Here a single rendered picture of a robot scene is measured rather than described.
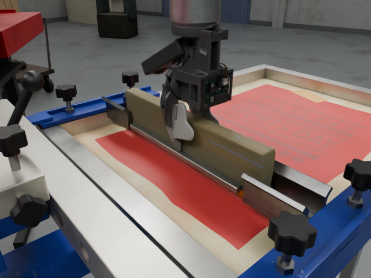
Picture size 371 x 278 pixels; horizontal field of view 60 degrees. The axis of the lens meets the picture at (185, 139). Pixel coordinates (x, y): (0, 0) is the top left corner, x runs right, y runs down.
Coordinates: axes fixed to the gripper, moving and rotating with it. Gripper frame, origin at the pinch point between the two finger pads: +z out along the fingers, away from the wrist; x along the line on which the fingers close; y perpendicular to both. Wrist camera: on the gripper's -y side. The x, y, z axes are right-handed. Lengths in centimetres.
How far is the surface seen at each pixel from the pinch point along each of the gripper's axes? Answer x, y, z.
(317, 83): 57, -6, 3
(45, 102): 64, -315, 102
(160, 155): -1.6, -5.6, 5.4
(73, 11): 365, -933, 75
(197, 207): -6.6, 10.8, 5.4
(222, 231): -7.5, 16.8, 5.4
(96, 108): -4.7, -26.0, 0.9
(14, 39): -3, -95, -5
